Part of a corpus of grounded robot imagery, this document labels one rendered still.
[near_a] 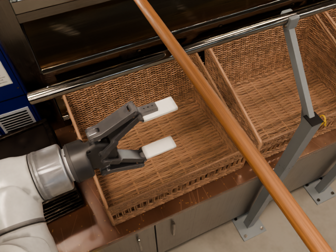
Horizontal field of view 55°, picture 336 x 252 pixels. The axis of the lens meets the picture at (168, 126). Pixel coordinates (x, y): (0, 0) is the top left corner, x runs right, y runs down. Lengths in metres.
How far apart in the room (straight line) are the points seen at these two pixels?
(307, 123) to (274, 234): 0.96
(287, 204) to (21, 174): 0.44
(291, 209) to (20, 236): 0.44
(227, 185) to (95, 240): 0.52
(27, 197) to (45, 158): 0.07
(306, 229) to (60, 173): 0.41
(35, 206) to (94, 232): 0.64
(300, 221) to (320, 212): 1.43
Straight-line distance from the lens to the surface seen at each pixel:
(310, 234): 0.58
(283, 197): 0.59
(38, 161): 0.59
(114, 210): 1.09
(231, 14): 1.34
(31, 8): 1.08
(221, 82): 1.32
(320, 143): 1.48
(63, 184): 0.59
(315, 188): 2.05
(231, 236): 1.82
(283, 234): 1.89
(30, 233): 0.58
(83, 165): 0.58
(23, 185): 0.58
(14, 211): 0.58
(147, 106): 0.57
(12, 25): 1.10
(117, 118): 0.55
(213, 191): 1.25
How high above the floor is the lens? 1.71
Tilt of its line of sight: 55 degrees down
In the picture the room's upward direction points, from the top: straight up
